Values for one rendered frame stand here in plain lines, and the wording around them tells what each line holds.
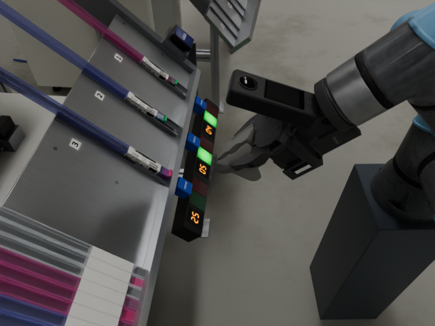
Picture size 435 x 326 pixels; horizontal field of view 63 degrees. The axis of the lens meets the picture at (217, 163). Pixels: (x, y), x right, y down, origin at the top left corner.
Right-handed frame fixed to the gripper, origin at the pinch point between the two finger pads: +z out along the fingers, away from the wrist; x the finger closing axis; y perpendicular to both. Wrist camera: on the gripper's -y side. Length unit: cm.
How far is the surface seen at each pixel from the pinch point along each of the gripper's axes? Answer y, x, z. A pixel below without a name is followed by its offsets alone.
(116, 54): -18.7, 19.2, 9.5
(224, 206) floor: 51, 45, 57
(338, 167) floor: 86, 70, 24
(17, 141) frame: -23.5, 13.9, 40.4
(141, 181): -7.0, -3.1, 9.4
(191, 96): -2.8, 20.1, 7.2
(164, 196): -3.2, -4.3, 8.2
